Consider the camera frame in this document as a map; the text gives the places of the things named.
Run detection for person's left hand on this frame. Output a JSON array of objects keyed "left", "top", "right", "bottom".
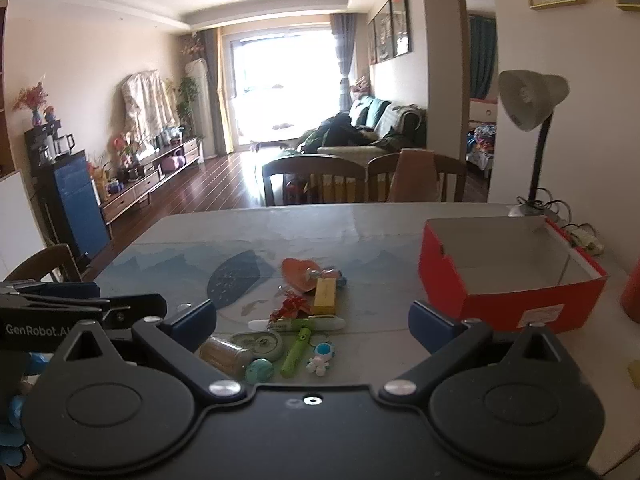
[{"left": 0, "top": 352, "right": 56, "bottom": 467}]

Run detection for green potted plant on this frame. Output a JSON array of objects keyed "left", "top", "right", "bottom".
[{"left": 176, "top": 76, "right": 201, "bottom": 136}]

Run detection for red cardboard box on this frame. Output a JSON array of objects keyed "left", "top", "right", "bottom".
[{"left": 419, "top": 216, "right": 609, "bottom": 334}]

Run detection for teal egg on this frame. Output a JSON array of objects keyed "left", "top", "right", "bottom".
[{"left": 245, "top": 358, "right": 275, "bottom": 381}]

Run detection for astronaut keychain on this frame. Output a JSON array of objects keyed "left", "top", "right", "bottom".
[{"left": 306, "top": 342, "right": 339, "bottom": 376}]

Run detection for wooden tv cabinet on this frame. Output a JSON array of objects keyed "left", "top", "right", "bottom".
[{"left": 97, "top": 136, "right": 205, "bottom": 226}]

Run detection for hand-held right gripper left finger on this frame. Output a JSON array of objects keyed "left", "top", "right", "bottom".
[{"left": 52, "top": 300, "right": 248, "bottom": 403}]

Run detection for toothpick jar green lid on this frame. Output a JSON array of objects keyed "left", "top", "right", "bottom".
[{"left": 199, "top": 336, "right": 254, "bottom": 377}]

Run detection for floral cover cloth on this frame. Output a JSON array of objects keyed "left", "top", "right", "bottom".
[{"left": 121, "top": 71, "right": 178, "bottom": 147}]

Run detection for white coffee table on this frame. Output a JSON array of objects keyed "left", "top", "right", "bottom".
[{"left": 250, "top": 122, "right": 303, "bottom": 148}]

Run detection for black lamp cable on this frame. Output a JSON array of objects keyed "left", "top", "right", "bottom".
[{"left": 540, "top": 187, "right": 593, "bottom": 227}]

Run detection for dark clothes pile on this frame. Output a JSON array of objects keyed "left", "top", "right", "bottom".
[{"left": 302, "top": 112, "right": 371, "bottom": 151}]

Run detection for pink cloth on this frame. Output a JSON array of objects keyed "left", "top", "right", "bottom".
[{"left": 386, "top": 148, "right": 443, "bottom": 204}]

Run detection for white power strip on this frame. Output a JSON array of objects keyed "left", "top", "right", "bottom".
[{"left": 560, "top": 224, "right": 606, "bottom": 256}]

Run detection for yellow rectangular box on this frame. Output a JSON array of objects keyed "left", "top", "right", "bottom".
[{"left": 313, "top": 278, "right": 339, "bottom": 314}]

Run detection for black blue water dispenser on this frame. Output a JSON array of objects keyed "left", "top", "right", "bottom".
[{"left": 25, "top": 120, "right": 112, "bottom": 263}]

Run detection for white standing air conditioner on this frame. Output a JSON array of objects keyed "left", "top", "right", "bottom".
[{"left": 186, "top": 59, "right": 211, "bottom": 163}]

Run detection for grey curtain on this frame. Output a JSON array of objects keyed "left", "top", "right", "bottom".
[
  {"left": 330, "top": 12, "right": 358, "bottom": 111},
  {"left": 200, "top": 29, "right": 231, "bottom": 156}
]

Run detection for colourful bedding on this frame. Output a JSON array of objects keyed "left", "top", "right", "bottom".
[{"left": 467, "top": 122, "right": 498, "bottom": 171}]

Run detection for red ribbon bow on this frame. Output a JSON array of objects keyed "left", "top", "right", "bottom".
[{"left": 269, "top": 296, "right": 312, "bottom": 324}]

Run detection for pink flowers in blue vase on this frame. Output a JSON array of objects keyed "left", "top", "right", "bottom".
[{"left": 12, "top": 82, "right": 51, "bottom": 128}]

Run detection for pink flower bouquet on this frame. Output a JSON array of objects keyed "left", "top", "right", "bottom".
[{"left": 112, "top": 132, "right": 146, "bottom": 168}]

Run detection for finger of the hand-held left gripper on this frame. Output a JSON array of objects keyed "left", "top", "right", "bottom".
[
  {"left": 75, "top": 293, "right": 169, "bottom": 330},
  {"left": 0, "top": 281, "right": 102, "bottom": 306}
]

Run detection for grey desk lamp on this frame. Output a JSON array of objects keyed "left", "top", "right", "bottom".
[{"left": 497, "top": 69, "right": 571, "bottom": 218}]

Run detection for pink heart-shaped dish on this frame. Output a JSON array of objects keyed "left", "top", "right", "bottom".
[{"left": 281, "top": 258, "right": 325, "bottom": 294}]

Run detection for dark wooden dining chair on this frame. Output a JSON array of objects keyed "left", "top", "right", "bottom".
[
  {"left": 4, "top": 243, "right": 83, "bottom": 283},
  {"left": 367, "top": 152, "right": 468, "bottom": 204},
  {"left": 262, "top": 155, "right": 369, "bottom": 207}
]

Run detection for teal bedroom curtain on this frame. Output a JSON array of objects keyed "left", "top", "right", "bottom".
[{"left": 469, "top": 15, "right": 498, "bottom": 101}]

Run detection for sofa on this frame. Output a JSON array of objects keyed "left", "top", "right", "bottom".
[{"left": 300, "top": 96, "right": 428, "bottom": 161}]

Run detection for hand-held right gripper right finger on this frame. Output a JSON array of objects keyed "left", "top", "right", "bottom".
[{"left": 378, "top": 300, "right": 568, "bottom": 403}]

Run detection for red cylinder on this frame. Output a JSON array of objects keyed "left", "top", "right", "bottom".
[{"left": 620, "top": 259, "right": 640, "bottom": 326}]

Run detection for white green tube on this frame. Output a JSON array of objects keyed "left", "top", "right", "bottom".
[{"left": 249, "top": 315, "right": 346, "bottom": 334}]

